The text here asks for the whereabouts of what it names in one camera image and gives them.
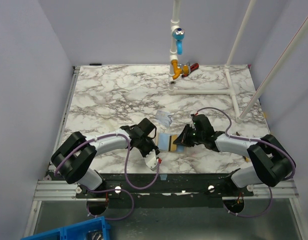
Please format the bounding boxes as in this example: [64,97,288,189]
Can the beige leather card holder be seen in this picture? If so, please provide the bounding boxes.
[155,132,185,153]

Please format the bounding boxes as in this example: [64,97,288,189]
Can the gold card with magnetic stripe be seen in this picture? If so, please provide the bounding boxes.
[168,134,178,152]

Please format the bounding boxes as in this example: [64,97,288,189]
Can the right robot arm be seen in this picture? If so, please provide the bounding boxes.
[173,114,296,196]

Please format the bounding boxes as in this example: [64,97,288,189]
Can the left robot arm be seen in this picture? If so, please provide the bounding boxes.
[51,118,161,198]

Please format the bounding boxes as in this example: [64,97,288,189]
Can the silver VIP card top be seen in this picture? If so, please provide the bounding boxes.
[155,110,173,128]

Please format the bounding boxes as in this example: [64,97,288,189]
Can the orange pipe valve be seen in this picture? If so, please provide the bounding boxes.
[170,59,190,80]

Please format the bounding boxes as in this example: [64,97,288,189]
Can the red black pliers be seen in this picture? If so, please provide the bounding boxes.
[181,63,200,78]

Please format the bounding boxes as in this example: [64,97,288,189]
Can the blue plastic bin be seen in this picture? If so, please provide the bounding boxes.
[22,216,111,240]

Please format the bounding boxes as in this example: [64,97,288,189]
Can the blue pipe valve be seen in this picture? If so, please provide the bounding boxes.
[172,27,185,55]

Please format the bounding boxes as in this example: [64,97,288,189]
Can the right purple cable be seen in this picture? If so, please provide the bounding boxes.
[191,107,297,218]

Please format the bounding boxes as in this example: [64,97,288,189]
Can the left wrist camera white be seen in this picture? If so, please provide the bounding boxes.
[144,150,159,171]

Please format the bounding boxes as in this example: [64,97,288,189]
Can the yellow handled pliers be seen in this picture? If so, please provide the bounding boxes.
[235,131,251,163]

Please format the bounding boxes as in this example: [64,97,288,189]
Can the white PVC pipe frame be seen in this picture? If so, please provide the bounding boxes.
[167,0,308,123]

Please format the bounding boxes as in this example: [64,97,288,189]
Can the aluminium rail frame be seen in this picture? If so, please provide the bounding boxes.
[34,65,308,240]

